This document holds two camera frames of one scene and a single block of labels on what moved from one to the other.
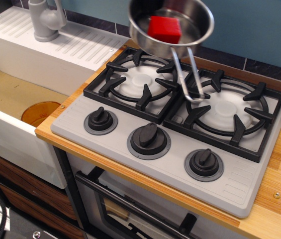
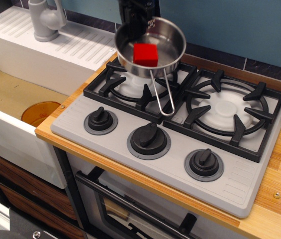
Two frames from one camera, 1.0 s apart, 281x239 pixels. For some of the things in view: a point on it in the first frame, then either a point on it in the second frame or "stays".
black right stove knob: (204, 165) stays
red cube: (166, 29) -> (145, 54)
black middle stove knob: (148, 142) stays
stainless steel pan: (169, 28) -> (171, 43)
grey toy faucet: (46, 22) stays
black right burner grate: (234, 116) stays
